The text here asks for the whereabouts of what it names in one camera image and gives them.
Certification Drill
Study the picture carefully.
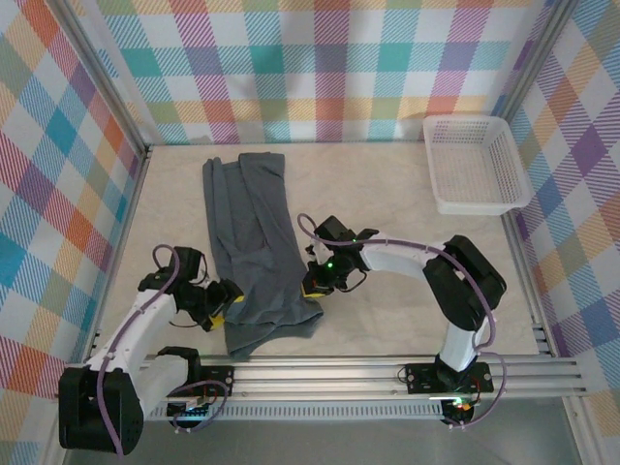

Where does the grey t-shirt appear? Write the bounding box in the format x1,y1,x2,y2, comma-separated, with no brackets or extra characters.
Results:
201,152,325,362

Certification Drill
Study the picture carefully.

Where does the white perforated plastic basket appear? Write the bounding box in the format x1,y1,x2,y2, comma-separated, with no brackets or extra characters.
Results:
421,115,532,216

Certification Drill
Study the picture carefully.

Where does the white right camera mount bracket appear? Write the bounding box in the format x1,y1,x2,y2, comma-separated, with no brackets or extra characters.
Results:
304,236,326,266

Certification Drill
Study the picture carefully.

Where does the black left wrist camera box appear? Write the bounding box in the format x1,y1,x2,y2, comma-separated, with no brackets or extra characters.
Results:
170,245,205,282

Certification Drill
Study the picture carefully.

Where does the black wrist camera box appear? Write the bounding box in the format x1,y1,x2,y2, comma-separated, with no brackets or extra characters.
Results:
314,216,358,249
170,245,205,282

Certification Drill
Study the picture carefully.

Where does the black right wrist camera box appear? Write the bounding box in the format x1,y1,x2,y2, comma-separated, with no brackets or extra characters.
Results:
314,216,358,249

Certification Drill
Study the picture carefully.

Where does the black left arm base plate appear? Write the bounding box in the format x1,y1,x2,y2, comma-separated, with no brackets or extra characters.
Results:
193,365,237,399

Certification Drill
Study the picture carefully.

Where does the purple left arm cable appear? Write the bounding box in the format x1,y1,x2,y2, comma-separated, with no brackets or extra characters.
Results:
96,244,232,457

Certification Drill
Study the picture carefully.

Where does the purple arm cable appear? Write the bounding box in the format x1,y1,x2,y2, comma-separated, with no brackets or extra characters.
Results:
96,244,232,457
295,211,510,430

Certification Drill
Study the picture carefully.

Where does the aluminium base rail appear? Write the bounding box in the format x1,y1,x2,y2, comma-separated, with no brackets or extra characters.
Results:
67,355,588,404

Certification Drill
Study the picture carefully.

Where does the slotted grey cable duct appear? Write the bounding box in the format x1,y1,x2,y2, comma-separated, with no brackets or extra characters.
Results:
144,403,446,422

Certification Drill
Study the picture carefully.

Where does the aluminium side frame strip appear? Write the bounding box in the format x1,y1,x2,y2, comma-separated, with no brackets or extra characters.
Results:
501,212,602,465
46,144,154,465

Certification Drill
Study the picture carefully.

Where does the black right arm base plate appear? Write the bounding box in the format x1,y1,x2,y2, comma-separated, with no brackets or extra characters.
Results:
403,361,495,396

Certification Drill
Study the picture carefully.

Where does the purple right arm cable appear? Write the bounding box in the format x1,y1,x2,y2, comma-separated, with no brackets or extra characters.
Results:
295,211,510,430

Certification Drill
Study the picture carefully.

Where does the aluminium corner post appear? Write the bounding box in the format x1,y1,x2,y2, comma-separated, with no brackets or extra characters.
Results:
489,0,582,128
47,0,155,169

